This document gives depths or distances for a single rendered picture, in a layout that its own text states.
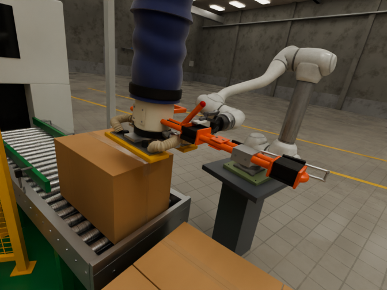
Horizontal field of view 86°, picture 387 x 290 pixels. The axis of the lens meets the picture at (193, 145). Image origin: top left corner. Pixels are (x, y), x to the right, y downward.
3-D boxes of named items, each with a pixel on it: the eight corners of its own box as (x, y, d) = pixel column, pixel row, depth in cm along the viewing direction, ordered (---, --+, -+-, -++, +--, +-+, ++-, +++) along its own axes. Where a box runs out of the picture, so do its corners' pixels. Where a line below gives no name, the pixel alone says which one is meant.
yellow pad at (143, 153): (103, 135, 97) (103, 125, 95) (122, 132, 104) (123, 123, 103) (150, 164, 78) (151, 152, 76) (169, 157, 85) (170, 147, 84)
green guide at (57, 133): (33, 123, 254) (31, 116, 250) (42, 122, 262) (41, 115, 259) (109, 171, 171) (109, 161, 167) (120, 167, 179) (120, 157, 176)
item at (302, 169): (265, 176, 60) (270, 160, 58) (273, 169, 65) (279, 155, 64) (295, 189, 55) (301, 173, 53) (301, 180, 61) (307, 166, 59)
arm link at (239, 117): (231, 134, 105) (211, 123, 110) (243, 130, 117) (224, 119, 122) (239, 115, 100) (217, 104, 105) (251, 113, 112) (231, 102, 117)
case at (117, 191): (60, 194, 136) (53, 137, 122) (114, 175, 167) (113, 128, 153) (114, 245, 104) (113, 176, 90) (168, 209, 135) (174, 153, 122)
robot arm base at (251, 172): (242, 157, 170) (243, 151, 168) (266, 169, 155) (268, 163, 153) (228, 163, 159) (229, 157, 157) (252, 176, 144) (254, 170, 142)
